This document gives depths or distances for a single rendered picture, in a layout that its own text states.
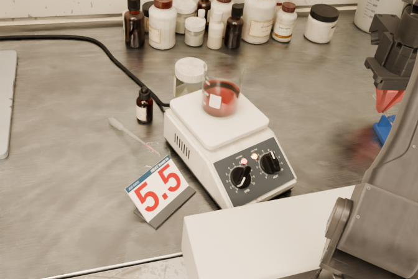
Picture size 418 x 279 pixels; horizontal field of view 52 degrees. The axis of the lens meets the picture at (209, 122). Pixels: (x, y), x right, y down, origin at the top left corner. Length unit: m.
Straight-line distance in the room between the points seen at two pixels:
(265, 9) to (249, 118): 0.37
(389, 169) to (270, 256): 0.19
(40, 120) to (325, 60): 0.62
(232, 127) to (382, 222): 0.30
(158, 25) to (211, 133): 0.37
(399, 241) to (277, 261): 0.17
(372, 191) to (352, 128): 0.44
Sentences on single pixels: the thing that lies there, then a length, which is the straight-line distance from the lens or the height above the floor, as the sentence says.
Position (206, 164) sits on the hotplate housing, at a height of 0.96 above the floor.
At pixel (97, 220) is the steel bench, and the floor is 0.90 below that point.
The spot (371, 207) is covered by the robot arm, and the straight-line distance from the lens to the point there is 0.42.
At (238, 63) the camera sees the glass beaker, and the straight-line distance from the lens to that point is 0.65.
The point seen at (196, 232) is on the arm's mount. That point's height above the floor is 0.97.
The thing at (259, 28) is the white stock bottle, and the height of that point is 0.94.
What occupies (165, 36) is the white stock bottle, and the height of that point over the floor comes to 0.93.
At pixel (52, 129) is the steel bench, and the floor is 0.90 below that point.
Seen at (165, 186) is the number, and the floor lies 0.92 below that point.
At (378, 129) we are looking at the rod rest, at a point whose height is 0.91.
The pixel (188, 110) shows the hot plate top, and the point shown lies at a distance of 0.67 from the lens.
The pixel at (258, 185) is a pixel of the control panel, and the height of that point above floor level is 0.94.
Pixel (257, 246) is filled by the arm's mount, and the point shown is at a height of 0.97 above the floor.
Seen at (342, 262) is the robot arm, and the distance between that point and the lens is 0.46.
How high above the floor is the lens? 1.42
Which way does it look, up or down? 42 degrees down
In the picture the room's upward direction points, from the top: 7 degrees clockwise
